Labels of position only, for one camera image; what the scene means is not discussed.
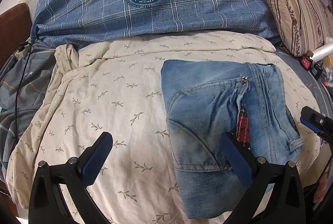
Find blue denim jeans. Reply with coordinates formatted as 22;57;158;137
161;60;304;219

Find person left hand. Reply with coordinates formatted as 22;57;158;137
313;166;330;203

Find red black small box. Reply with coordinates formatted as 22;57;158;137
300;54;314;71

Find white plastic roll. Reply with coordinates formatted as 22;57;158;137
311;41;333;62

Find striped floral pillow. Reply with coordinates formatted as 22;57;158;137
266;0;332;57

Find grey patterned bedsheet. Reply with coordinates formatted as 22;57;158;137
1;41;56;182

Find cream leaf-print quilt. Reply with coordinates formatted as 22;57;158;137
6;31;332;223

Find white power strip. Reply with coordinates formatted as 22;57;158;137
15;42;31;60

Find black power cable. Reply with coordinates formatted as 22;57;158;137
13;41;33;146

